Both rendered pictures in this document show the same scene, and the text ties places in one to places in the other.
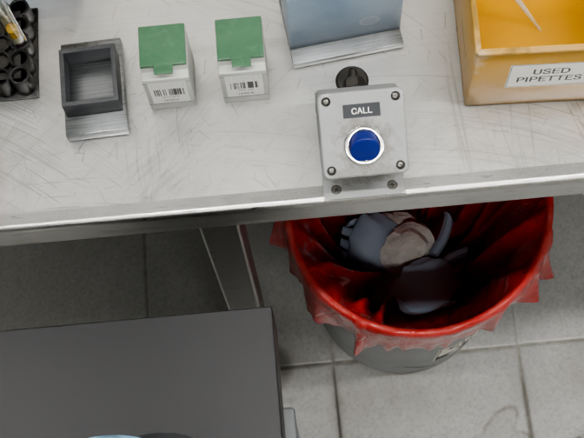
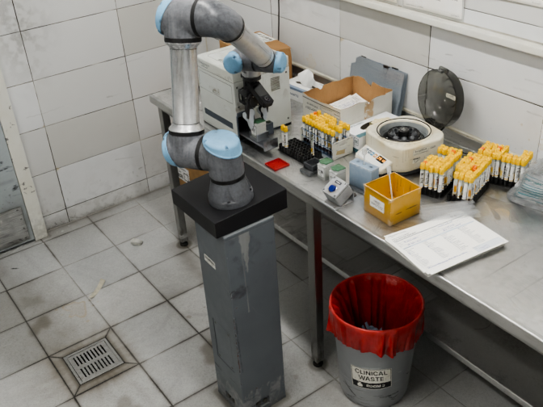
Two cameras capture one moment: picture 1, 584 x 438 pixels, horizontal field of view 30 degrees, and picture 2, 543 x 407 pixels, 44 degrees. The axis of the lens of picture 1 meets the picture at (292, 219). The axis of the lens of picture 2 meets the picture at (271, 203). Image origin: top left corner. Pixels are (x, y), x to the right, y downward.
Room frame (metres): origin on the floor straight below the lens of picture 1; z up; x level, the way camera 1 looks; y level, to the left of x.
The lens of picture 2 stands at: (-0.95, -1.53, 2.11)
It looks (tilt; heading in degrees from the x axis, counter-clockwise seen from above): 32 degrees down; 55
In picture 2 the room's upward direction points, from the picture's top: 4 degrees counter-clockwise
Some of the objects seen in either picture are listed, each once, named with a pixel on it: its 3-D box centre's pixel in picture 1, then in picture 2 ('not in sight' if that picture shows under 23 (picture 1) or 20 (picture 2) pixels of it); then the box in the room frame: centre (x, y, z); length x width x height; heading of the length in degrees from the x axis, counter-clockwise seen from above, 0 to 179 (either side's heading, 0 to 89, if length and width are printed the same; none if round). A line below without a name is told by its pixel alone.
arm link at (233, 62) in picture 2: not in sight; (242, 60); (0.34, 0.41, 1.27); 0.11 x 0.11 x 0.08; 28
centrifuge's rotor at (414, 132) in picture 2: not in sight; (403, 136); (0.75, 0.00, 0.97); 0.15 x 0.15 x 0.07
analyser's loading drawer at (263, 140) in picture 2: not in sight; (255, 134); (0.42, 0.48, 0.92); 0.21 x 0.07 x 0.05; 89
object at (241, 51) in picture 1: (242, 60); (337, 175); (0.45, 0.03, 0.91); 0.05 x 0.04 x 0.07; 179
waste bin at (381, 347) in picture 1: (400, 248); (374, 341); (0.48, -0.15, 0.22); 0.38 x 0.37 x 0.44; 89
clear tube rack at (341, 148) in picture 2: not in sight; (326, 139); (0.60, 0.27, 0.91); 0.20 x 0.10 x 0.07; 89
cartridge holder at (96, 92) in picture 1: (92, 83); (313, 165); (0.45, 0.16, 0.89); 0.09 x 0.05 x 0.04; 1
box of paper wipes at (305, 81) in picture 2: not in sight; (306, 84); (0.87, 0.70, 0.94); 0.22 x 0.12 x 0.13; 93
